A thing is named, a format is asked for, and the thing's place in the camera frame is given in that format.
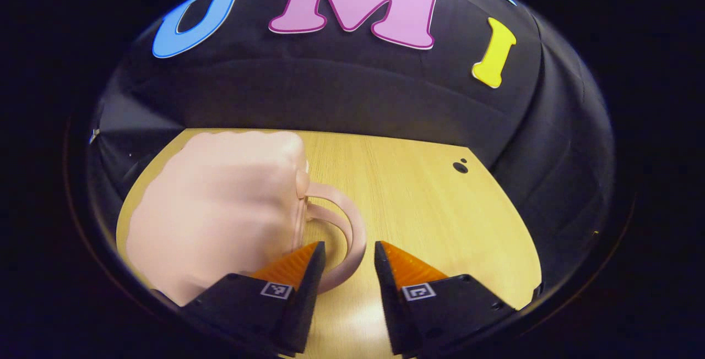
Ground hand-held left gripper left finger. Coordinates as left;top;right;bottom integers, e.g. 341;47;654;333
181;241;327;357

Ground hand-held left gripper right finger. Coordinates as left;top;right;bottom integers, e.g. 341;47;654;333
374;241;517;357

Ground pink suitcase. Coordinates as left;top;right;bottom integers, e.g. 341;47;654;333
126;130;368;307

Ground black backdrop cloth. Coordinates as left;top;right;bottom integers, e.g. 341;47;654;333
85;0;616;299

